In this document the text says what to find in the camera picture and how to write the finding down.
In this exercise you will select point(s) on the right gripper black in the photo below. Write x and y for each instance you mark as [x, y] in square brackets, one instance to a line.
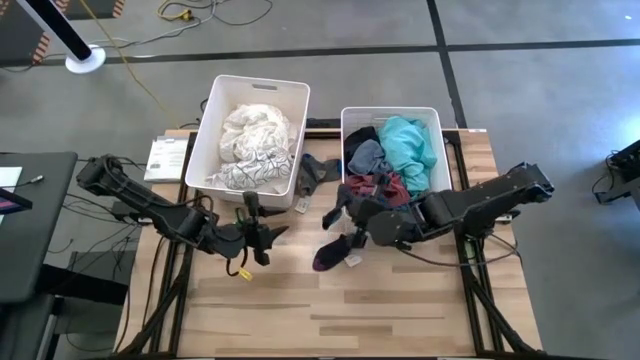
[385, 225]

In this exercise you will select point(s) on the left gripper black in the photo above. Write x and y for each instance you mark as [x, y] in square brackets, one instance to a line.
[240, 240]

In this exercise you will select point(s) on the dark purple-toed sock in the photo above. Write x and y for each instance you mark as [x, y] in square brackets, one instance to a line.
[332, 252]

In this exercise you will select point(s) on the grey sock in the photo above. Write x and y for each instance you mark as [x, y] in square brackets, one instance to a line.
[320, 172]

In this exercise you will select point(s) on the white leaf-patterned cloth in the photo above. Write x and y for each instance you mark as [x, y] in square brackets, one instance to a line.
[250, 170]

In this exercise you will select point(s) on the dark slate garment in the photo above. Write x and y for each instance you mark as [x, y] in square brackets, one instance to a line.
[367, 157]

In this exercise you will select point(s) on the white lace garment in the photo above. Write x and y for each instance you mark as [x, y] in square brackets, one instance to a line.
[255, 130]

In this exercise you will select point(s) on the teal garment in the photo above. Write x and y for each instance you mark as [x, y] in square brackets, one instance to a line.
[407, 150]

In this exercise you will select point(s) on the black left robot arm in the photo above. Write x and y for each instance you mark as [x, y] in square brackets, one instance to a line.
[150, 204]

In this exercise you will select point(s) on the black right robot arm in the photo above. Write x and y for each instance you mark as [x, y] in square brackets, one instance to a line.
[490, 200]

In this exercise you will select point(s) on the white perforated plastic bin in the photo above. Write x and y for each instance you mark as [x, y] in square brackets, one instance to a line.
[235, 90]
[360, 116]

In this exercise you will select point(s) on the white paper booklet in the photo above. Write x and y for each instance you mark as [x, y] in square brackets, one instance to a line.
[167, 157]

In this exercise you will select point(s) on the black power box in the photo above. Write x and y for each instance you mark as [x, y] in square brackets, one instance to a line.
[125, 210]

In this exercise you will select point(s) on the black desk base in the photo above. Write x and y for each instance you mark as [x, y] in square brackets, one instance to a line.
[80, 287]

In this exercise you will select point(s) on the black desk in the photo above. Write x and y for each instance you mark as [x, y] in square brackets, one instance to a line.
[35, 240]

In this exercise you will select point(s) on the white floor stand pole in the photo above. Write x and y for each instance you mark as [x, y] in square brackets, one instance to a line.
[85, 60]

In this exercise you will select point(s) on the dark tablet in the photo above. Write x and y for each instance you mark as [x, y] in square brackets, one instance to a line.
[12, 204]

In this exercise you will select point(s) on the white sheet of paper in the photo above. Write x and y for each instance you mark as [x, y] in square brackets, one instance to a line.
[9, 176]

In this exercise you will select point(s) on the black hazard-striped mat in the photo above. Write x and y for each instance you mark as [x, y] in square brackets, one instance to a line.
[90, 7]
[15, 30]

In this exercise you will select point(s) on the black equipment rig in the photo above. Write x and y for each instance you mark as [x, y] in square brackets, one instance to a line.
[622, 175]

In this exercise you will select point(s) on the black aluminium table frame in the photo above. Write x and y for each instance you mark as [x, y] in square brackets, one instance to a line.
[472, 305]

